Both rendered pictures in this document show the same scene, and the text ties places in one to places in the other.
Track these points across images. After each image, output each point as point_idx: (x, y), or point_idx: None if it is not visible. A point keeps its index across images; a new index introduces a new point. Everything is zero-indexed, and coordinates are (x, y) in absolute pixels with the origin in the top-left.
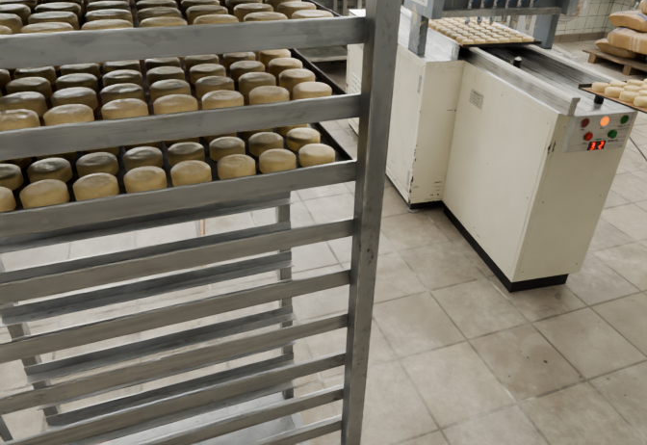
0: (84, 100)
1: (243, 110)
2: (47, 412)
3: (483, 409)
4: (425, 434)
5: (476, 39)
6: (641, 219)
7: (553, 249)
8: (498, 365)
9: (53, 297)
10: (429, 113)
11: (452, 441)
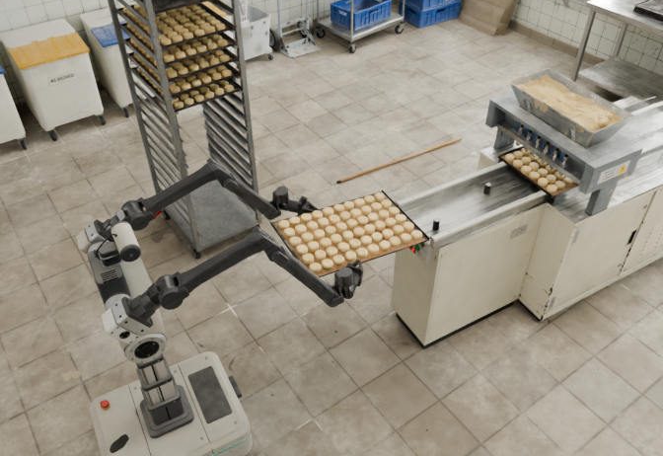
0: None
1: (157, 83)
2: (210, 152)
3: (290, 302)
4: (267, 280)
5: (519, 160)
6: (574, 426)
7: (406, 306)
8: (324, 309)
9: (305, 141)
10: None
11: (267, 291)
